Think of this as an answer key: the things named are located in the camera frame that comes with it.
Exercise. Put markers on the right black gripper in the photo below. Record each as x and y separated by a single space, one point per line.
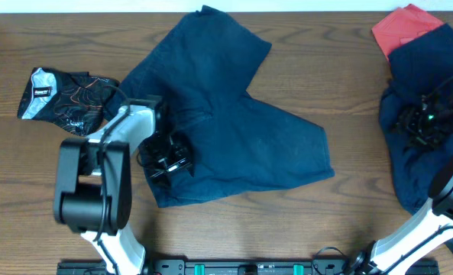
409 120

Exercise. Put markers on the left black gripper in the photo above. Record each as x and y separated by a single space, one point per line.
171 164

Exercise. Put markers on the blue denim shorts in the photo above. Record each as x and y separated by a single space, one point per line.
202 69

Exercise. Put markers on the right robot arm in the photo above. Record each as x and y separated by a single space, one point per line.
431 226

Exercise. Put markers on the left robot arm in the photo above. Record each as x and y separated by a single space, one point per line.
93 194

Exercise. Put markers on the dark navy garment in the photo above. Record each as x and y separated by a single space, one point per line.
417 68

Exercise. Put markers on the red cloth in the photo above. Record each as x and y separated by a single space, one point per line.
402 26

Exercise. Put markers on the black patterned folded shorts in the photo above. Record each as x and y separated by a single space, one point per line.
74 102

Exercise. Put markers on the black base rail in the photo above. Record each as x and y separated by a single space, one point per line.
181 267

